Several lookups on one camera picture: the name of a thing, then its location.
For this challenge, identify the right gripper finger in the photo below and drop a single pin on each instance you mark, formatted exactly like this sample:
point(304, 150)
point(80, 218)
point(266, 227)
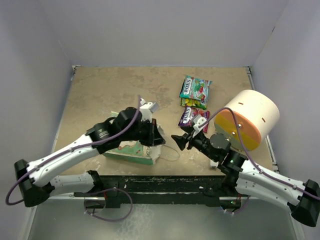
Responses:
point(181, 141)
point(187, 129)

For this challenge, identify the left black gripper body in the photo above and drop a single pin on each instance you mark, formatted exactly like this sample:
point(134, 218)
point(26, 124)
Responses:
point(147, 132)

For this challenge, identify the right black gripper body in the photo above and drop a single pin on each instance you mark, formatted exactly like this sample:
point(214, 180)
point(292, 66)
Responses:
point(198, 141)

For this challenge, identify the purple Fox's candy bag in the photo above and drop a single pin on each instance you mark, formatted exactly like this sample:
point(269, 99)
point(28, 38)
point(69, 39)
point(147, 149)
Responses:
point(189, 113)

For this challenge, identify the green patterned paper bag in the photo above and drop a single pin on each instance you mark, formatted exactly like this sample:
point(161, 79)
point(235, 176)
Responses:
point(134, 152)

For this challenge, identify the green yellow Fox's candy bag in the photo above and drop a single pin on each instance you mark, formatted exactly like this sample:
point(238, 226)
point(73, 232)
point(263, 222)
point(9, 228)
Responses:
point(187, 102)

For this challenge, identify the teal pink snack packet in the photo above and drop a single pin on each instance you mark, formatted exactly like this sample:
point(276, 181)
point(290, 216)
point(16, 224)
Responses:
point(195, 88)

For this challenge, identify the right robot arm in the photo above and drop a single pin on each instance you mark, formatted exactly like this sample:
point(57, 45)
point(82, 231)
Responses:
point(300, 198)

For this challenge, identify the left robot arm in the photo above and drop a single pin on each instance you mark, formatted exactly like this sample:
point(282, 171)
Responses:
point(40, 179)

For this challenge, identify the small white plastic clip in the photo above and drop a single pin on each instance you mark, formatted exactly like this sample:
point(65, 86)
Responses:
point(213, 164)

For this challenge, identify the large cream cylinder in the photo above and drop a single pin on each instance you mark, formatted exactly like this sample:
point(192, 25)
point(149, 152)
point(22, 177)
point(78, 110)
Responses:
point(256, 115)

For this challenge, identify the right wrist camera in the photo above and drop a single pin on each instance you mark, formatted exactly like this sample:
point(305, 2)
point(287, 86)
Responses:
point(198, 123)

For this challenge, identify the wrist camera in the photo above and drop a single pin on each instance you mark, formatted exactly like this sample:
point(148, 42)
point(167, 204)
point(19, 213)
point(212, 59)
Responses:
point(198, 123)
point(147, 109)

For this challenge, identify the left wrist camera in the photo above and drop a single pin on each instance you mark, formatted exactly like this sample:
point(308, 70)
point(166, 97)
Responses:
point(147, 109)

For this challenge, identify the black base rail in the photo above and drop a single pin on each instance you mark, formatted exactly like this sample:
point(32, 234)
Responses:
point(208, 190)

